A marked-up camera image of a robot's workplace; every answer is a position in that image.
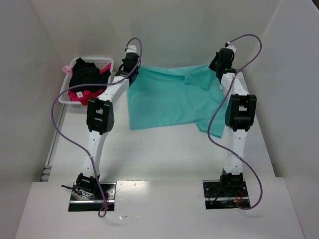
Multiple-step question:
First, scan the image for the teal t shirt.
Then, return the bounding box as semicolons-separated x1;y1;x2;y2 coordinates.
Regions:
127;65;227;138

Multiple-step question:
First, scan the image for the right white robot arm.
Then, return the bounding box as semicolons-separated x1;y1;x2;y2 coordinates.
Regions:
209;44;257;197

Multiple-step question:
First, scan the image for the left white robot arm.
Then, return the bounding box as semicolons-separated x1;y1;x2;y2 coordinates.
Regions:
76;51;141;199

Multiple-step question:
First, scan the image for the white plastic basket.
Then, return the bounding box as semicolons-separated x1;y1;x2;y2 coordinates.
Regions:
58;56;114;105

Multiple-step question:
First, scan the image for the black t shirt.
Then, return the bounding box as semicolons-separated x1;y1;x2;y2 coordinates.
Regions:
69;58;111;87

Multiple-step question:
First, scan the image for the red pink t shirt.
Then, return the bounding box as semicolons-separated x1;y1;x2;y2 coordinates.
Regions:
67;63;112;104

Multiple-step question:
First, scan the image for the light pink cloth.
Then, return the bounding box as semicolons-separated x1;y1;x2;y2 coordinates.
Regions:
62;65;73;76

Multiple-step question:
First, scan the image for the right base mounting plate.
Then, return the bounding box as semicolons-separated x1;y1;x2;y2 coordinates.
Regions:
203;180;251;210

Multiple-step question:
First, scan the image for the base mounting plate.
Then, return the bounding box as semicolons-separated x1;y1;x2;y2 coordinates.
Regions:
203;180;251;210
68;182;116;212

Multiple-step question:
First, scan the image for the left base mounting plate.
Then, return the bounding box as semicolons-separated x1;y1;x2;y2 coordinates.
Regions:
68;182;116;212

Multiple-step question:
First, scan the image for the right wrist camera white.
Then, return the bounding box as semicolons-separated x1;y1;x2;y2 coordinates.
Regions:
225;42;237;53

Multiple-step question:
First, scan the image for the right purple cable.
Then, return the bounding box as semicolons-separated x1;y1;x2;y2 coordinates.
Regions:
206;33;264;211

